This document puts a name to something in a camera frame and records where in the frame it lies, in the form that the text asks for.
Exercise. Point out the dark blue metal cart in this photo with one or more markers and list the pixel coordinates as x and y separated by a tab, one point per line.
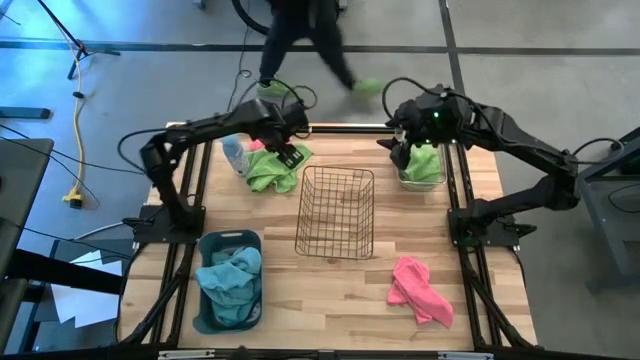
615	225

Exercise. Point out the spray bottle with blue cap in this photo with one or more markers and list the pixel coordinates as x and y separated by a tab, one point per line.
234	155

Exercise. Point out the green shoe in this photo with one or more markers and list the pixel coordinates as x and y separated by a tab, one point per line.
367	86
272	90

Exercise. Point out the teal plastic basket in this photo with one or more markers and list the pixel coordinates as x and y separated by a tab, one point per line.
205	320

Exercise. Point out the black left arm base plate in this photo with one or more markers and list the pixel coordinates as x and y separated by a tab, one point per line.
155	232

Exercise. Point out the person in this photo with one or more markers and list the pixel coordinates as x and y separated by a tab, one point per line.
305	25

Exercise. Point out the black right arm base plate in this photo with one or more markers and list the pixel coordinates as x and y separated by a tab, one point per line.
495	235

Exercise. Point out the white paper sheets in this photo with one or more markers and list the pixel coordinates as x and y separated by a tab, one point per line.
85	305

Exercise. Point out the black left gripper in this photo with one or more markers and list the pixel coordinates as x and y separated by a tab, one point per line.
285	125

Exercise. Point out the silver metal bracket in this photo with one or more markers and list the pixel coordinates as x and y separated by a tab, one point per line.
185	354
465	356

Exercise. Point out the green microfiber towel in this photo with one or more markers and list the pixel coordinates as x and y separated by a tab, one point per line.
425	162
267	172

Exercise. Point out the black tripod stand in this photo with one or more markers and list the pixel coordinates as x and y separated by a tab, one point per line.
75	42

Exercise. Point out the pink microfiber towel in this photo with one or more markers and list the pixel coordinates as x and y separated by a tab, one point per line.
417	290
256	145

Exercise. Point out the dark grey desk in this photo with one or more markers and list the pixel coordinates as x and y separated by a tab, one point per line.
20	190

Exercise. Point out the black flat stand foot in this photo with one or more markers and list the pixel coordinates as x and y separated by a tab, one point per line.
25	113

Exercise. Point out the clear plastic container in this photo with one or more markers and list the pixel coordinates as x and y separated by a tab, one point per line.
425	186

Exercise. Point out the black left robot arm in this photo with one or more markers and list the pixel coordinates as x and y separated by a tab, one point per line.
220	125

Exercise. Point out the black metal beam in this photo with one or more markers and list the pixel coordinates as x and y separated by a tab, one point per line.
65	272

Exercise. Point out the black aluminium table frame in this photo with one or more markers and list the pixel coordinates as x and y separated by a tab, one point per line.
350	129

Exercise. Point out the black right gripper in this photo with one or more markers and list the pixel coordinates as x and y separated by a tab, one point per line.
435	120

